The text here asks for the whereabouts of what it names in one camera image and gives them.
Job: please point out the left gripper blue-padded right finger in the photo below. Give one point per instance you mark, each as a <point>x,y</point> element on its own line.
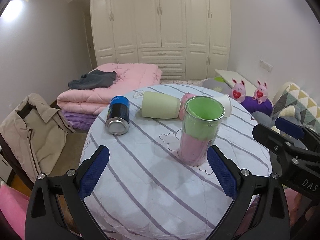
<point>236,185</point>

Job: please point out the white wall socket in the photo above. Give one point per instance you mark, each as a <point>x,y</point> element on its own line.
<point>265,66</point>

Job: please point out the dark blue soda can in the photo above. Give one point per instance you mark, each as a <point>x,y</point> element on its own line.
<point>118,116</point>

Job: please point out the pale green cup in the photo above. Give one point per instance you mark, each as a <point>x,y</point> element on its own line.
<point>160,106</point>

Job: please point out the dark grey garment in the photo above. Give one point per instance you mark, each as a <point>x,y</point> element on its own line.
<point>94,79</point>

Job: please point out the heart print bed sheet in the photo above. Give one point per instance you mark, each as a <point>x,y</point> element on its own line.
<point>180,82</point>

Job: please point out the purple folded blanket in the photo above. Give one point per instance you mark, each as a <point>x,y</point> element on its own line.
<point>80,121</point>

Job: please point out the right pink bunny toy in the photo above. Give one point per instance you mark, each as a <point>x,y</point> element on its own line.
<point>261,93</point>

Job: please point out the left pink bunny toy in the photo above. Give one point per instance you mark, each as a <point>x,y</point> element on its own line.
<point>238,92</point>

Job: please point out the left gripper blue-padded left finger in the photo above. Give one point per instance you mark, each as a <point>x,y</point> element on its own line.
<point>80,185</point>

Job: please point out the pink folded quilt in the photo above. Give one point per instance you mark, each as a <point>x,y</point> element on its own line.
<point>129,77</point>

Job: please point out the white bedside board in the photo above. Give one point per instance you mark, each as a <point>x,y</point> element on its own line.
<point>229,75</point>

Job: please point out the beige jacket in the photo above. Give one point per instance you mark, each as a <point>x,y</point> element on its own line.
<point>33,137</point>

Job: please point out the grey plush toy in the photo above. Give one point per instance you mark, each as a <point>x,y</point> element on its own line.
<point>290,113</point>

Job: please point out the white paper cup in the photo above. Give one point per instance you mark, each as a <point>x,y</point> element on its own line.
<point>225,100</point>

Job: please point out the cream wardrobe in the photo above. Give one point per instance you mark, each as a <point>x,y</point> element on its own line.
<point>187,39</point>

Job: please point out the pink bunny toy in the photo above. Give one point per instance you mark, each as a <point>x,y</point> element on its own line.
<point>238,92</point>
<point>261,93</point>

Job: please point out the clear cup green pink liner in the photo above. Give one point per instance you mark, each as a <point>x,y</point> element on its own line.
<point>201,120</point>

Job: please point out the purple cushion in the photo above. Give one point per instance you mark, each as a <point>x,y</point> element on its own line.
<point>252,106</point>

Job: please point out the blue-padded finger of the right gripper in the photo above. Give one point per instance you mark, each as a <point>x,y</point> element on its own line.
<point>290,127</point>
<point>280,145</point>

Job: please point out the grey flower pillow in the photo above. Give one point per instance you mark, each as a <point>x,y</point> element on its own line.
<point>217,84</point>

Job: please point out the striped white table cover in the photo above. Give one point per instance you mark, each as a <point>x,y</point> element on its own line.
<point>145,191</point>

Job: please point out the geometric patterned pillow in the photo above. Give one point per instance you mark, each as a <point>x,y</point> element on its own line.
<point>291,94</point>

